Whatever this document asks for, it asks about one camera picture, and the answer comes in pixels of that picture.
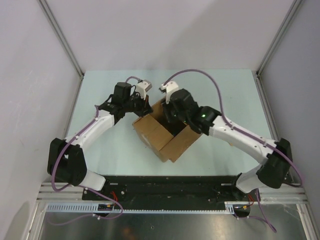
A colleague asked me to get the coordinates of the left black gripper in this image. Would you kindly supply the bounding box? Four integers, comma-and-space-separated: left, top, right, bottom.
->
123, 91, 154, 118

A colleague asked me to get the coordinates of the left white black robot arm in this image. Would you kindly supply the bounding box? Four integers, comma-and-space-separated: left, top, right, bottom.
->
47, 80, 153, 200

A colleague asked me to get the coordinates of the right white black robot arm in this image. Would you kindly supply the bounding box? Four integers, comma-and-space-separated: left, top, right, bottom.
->
160, 87, 292, 201

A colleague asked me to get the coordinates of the aluminium frame post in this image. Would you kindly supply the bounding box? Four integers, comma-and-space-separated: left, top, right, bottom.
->
255, 0, 305, 78
37, 0, 84, 80

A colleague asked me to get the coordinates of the purple cable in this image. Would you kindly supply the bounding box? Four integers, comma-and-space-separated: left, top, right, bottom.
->
163, 69, 306, 233
46, 76, 124, 227

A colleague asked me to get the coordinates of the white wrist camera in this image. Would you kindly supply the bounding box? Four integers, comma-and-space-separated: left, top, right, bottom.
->
135, 80, 152, 100
159, 81, 179, 104

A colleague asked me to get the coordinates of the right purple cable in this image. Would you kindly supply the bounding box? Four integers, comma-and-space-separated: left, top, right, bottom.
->
163, 69, 306, 233

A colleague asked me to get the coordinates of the brown cardboard express box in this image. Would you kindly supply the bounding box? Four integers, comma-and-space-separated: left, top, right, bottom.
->
132, 100, 201, 163

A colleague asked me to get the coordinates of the right aluminium side rail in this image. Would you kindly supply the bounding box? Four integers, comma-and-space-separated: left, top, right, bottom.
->
252, 71, 281, 141

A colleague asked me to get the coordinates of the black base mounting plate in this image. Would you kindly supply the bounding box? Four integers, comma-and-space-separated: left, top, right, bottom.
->
82, 175, 256, 210

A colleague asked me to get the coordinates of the right aluminium frame post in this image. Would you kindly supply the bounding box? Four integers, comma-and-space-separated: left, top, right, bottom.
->
255, 0, 305, 78

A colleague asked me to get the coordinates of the left aluminium frame post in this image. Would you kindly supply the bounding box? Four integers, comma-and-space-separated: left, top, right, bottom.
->
37, 0, 84, 80

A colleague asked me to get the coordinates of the white slotted cable duct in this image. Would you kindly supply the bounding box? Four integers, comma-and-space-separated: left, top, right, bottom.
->
46, 202, 251, 215

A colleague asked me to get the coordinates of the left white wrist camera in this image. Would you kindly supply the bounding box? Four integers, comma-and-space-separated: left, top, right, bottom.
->
135, 80, 152, 100

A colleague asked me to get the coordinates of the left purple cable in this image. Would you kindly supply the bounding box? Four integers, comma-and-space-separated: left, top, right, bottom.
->
46, 76, 124, 227

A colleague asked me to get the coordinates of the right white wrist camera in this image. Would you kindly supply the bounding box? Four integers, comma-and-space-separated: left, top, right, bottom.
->
159, 81, 179, 104

